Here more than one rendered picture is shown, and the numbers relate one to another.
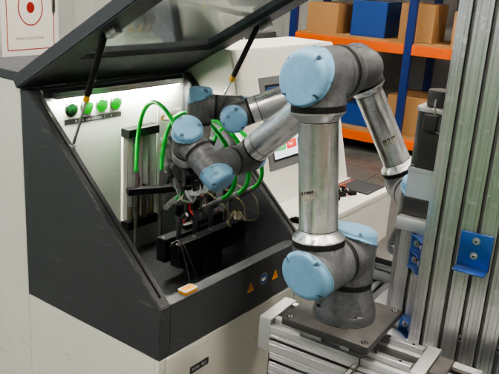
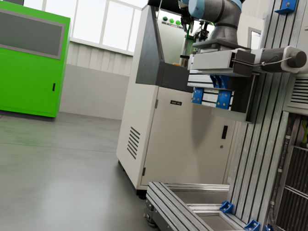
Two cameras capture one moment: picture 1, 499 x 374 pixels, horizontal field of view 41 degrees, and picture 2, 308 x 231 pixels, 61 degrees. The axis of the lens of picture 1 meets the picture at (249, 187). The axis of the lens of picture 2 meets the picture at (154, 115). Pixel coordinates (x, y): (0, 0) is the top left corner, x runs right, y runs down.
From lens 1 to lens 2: 137 cm
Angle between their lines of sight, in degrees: 37
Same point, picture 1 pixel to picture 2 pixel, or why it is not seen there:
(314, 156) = not seen: outside the picture
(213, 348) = (185, 100)
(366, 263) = (229, 9)
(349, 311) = (218, 34)
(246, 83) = (241, 25)
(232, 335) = not seen: hidden behind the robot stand
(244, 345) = (204, 112)
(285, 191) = not seen: hidden behind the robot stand
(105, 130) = (177, 32)
